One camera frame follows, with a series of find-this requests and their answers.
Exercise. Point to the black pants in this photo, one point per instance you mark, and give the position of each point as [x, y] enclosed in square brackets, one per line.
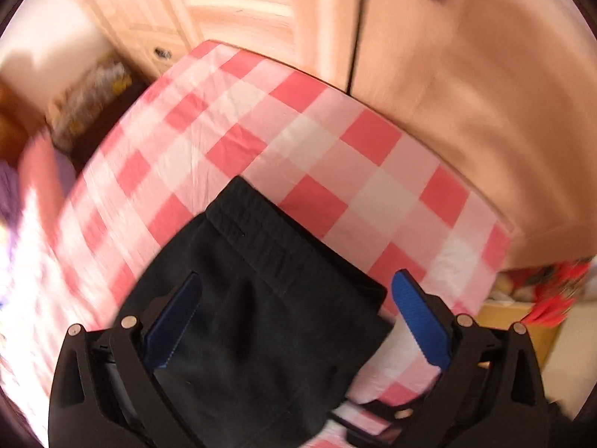
[283, 325]

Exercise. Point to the pink pillow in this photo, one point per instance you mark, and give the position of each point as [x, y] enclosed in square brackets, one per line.
[46, 177]

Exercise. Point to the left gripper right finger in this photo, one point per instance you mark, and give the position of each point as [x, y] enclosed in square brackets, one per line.
[489, 392]

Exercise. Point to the wooden headboard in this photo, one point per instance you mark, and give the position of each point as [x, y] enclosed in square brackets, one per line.
[19, 121]

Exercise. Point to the cluttered bedside table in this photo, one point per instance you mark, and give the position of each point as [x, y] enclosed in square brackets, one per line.
[81, 117]

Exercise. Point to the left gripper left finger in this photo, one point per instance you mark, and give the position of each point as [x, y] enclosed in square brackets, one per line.
[105, 392]

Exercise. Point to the pink checkered bed sheet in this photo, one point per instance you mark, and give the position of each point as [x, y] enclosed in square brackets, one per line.
[364, 187]

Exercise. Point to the light wooden wardrobe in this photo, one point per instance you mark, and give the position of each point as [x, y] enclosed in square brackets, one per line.
[502, 90]

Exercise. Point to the purple floral pillow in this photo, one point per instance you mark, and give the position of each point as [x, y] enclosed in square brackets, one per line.
[10, 203]

